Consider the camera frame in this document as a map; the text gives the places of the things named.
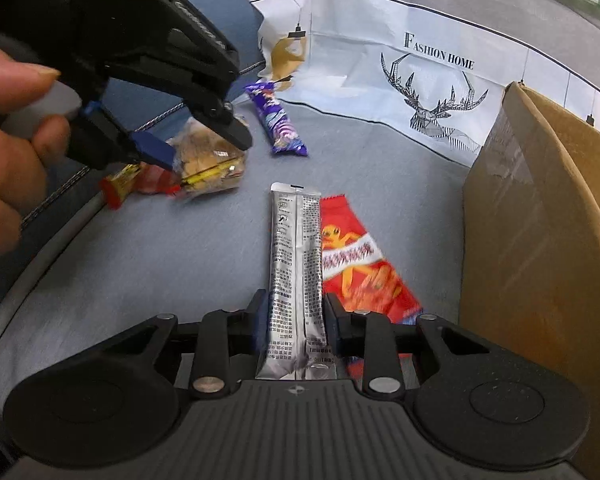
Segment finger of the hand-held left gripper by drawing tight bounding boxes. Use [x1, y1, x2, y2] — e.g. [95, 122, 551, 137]
[180, 92, 254, 152]
[67, 102, 175, 170]

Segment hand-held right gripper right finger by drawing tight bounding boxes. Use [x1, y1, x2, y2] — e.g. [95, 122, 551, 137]
[324, 292, 486, 400]

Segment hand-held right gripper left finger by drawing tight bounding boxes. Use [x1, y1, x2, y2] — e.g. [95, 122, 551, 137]
[80, 290, 270, 400]

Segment clear cracker packet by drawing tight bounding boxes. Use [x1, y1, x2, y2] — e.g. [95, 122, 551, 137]
[172, 117, 249, 202]

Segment purple snack packet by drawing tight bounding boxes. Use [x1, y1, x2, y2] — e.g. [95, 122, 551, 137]
[243, 80, 309, 157]

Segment silver stick packet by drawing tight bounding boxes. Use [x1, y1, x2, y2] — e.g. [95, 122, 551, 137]
[254, 182, 340, 382]

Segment brown cardboard box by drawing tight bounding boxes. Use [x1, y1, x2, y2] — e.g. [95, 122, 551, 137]
[459, 81, 600, 480]

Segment person's left hand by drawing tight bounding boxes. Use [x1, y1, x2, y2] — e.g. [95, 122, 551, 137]
[0, 36, 73, 293]

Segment small red yellow packet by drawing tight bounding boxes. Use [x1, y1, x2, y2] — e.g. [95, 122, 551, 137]
[99, 162, 182, 209]

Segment red snack packet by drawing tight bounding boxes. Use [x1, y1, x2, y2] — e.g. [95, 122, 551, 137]
[319, 195, 424, 377]

